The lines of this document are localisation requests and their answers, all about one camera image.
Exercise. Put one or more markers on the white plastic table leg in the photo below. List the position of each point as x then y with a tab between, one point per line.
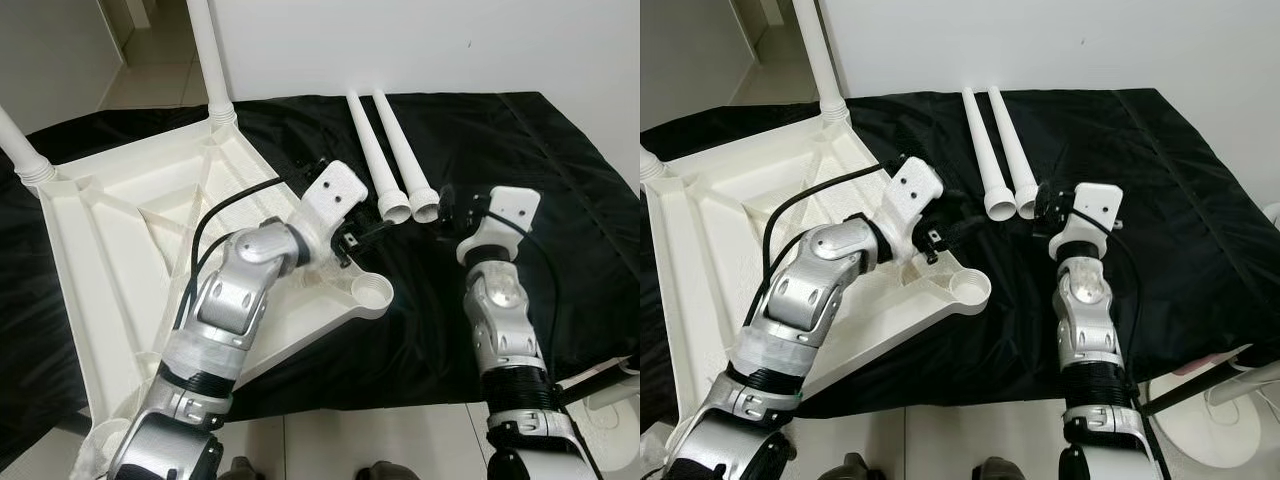
372	150
818	60
1012	150
402	150
208	60
985	150
20	145
650	168

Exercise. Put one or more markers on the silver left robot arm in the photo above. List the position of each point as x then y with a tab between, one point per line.
235	290
830	285

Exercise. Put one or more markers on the black fabric table cover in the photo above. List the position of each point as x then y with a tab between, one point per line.
520	200
1160	200

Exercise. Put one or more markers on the dark metal table leg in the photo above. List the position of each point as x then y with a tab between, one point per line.
572	395
1190	388

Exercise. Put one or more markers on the grey robot right leg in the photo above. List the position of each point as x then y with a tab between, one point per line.
1002	470
380	472

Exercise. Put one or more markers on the grey robot leg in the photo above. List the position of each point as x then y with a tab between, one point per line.
1002	470
380	472
235	470
858	468

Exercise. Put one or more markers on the grey robot left leg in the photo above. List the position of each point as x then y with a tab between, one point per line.
858	468
235	470

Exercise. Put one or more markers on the white floor fan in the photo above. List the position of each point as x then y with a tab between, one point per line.
1200	430
615	415

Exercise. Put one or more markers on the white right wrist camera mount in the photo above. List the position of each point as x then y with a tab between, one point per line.
1098	205
515	210

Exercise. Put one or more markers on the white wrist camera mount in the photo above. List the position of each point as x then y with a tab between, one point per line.
515	210
918	185
335	190
1098	205

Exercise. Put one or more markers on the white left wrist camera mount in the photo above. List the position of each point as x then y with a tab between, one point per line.
335	190
918	185

